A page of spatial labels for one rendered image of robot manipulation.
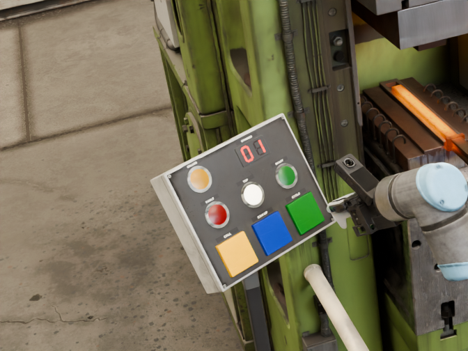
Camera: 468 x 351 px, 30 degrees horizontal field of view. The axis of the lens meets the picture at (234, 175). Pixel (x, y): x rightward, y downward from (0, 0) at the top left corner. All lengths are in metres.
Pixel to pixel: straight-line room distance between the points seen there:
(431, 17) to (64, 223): 2.51
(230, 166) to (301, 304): 0.71
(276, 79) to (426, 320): 0.77
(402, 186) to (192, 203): 0.47
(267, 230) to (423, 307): 0.63
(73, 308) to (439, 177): 2.26
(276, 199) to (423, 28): 0.52
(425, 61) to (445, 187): 1.13
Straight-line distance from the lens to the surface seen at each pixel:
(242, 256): 1.88
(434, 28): 2.10
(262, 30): 2.10
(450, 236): 1.62
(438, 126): 2.29
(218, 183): 1.88
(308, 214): 1.98
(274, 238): 1.92
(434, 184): 1.58
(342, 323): 2.23
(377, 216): 1.77
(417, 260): 2.30
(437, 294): 2.39
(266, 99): 2.16
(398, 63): 2.65
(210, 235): 1.86
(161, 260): 3.74
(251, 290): 2.13
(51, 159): 4.82
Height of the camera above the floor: 2.06
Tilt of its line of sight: 29 degrees down
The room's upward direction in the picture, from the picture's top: 10 degrees counter-clockwise
